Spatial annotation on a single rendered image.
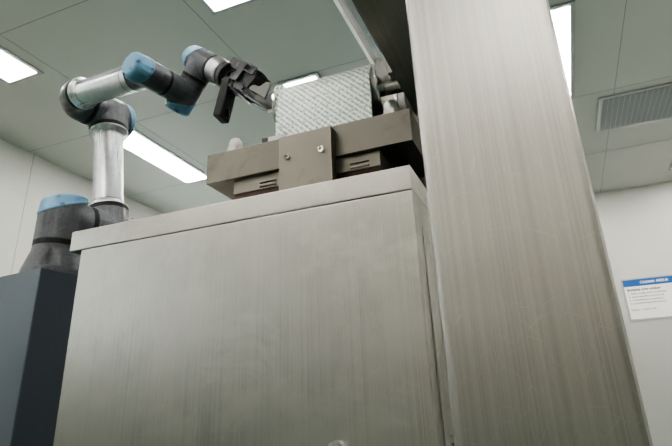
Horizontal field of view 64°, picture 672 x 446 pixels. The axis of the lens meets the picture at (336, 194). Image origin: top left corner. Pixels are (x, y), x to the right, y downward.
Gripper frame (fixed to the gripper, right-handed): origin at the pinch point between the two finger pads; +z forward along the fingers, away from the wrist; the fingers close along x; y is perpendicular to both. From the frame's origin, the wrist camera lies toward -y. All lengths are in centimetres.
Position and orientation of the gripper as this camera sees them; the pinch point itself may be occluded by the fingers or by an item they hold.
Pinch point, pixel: (270, 109)
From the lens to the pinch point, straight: 136.5
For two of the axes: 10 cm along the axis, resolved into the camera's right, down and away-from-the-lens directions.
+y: 5.6, -8.2, 0.7
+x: 3.8, 3.4, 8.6
